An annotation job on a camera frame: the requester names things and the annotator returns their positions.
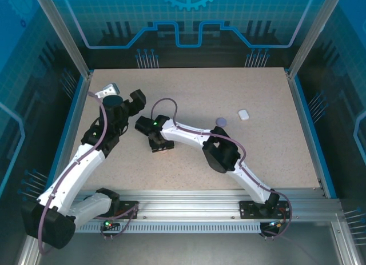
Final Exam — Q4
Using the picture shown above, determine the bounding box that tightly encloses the blue table side strip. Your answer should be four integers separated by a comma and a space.
42, 75, 93, 199
288, 73, 338, 199

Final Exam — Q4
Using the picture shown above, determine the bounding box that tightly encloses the left base LED board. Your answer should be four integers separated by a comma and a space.
103, 219, 120, 231

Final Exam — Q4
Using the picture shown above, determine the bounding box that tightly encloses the metal bottom tray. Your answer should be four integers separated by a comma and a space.
17, 213, 366, 265

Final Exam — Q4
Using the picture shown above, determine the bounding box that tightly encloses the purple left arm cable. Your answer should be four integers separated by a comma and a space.
37, 91, 109, 256

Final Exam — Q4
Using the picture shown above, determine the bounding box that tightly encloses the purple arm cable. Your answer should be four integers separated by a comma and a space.
37, 91, 109, 256
150, 98, 292, 220

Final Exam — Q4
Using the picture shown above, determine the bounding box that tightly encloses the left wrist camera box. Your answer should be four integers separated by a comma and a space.
94, 82, 120, 99

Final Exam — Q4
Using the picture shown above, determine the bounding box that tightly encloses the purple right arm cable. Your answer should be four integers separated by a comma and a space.
150, 98, 292, 220

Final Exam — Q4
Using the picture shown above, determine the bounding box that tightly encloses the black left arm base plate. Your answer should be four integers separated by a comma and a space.
87, 200, 140, 220

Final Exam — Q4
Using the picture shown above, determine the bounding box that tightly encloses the aluminium mounting rail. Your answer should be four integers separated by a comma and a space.
37, 189, 341, 220

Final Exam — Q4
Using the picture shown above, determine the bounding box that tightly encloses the aluminium frame post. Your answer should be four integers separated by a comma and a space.
287, 0, 344, 81
31, 0, 94, 81

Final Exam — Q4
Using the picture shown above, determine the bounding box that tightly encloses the left base cable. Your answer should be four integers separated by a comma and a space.
91, 206, 140, 240

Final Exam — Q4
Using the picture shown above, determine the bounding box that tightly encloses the base cable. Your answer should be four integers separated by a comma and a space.
258, 207, 295, 240
91, 206, 140, 240

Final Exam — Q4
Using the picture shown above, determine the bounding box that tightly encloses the slotted aluminium cable duct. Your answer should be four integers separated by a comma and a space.
45, 222, 275, 234

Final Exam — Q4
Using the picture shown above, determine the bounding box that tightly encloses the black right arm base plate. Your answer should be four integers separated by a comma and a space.
239, 200, 290, 220

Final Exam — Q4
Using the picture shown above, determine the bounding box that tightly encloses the right base cable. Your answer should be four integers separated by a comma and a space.
258, 207, 295, 240

